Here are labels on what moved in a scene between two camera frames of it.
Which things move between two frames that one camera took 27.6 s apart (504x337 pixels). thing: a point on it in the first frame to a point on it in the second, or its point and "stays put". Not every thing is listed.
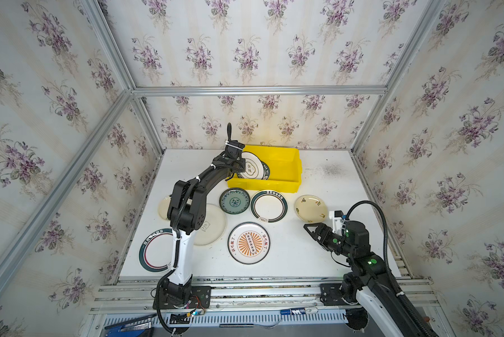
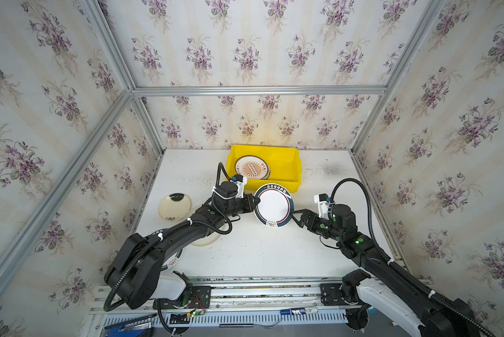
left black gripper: (234, 147) to (248, 202)
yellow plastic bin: (285, 174) stays put
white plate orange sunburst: (248, 243) to (253, 167)
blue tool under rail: (133, 327) stays put
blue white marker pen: (299, 311) stays put
